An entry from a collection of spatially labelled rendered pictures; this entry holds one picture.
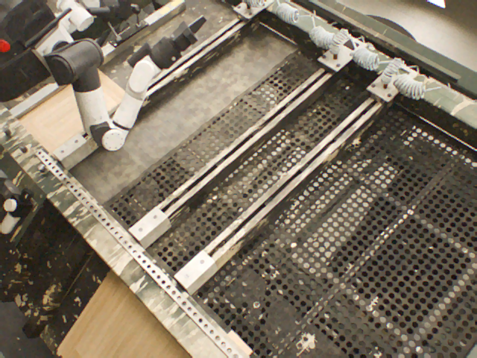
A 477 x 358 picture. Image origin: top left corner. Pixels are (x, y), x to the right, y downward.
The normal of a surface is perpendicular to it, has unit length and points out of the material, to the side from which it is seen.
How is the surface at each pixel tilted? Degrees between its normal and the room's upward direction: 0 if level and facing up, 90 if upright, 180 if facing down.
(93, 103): 90
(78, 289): 90
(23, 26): 90
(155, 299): 59
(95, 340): 90
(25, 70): 100
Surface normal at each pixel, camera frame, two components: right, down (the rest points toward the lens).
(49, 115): -0.09, -0.54
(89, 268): -0.43, -0.14
